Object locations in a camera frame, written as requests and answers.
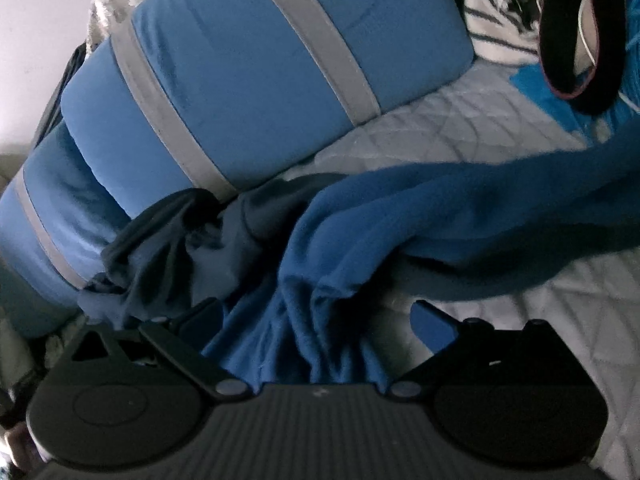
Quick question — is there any blue fleece garment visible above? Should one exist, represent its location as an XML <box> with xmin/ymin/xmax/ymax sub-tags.
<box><xmin>202</xmin><ymin>0</ymin><xmax>640</xmax><ymax>395</ymax></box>

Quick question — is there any large blue striped pillow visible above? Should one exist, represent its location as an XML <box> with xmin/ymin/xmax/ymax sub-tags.
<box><xmin>62</xmin><ymin>0</ymin><xmax>473</xmax><ymax>214</ymax></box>

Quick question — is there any white navy striped bag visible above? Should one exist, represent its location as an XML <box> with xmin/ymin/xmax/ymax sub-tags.
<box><xmin>432</xmin><ymin>0</ymin><xmax>601</xmax><ymax>68</ymax></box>

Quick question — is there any grey quilted bedspread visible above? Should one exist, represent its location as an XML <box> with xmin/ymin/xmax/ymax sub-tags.
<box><xmin>281</xmin><ymin>62</ymin><xmax>639</xmax><ymax>479</ymax></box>

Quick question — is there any small blue striped pillow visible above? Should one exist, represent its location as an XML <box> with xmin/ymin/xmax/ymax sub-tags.
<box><xmin>1</xmin><ymin>124</ymin><xmax>129</xmax><ymax>338</ymax></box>

